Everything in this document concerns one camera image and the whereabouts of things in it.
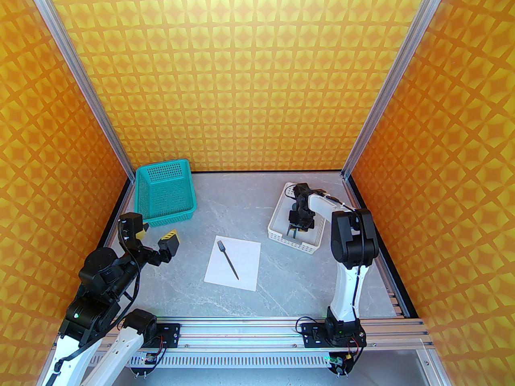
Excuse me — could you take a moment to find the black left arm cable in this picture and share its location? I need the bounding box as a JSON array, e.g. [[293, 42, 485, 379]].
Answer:
[[118, 220, 141, 302]]

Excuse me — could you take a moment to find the aluminium frame post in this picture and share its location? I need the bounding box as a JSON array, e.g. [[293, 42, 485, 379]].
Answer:
[[22, 0, 135, 180], [341, 0, 453, 180]]

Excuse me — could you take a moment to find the white plastic perforated basket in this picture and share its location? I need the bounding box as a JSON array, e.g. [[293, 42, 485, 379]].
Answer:
[[268, 182, 327, 255]]

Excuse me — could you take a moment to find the white slotted cable duct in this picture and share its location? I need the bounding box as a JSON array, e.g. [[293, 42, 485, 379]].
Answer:
[[127, 350, 437, 369]]

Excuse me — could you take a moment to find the white paper napkin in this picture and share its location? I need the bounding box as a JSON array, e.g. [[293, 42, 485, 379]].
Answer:
[[204, 236, 261, 292]]

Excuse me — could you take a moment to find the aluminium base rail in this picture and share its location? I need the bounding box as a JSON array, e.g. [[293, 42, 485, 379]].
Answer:
[[97, 317, 429, 351]]

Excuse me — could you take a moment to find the dark blue plastic fork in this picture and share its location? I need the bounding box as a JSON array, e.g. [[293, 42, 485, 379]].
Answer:
[[217, 240, 239, 280]]

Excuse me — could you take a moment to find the teal plastic perforated basket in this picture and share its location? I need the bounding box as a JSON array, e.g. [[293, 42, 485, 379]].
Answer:
[[134, 158, 198, 228]]

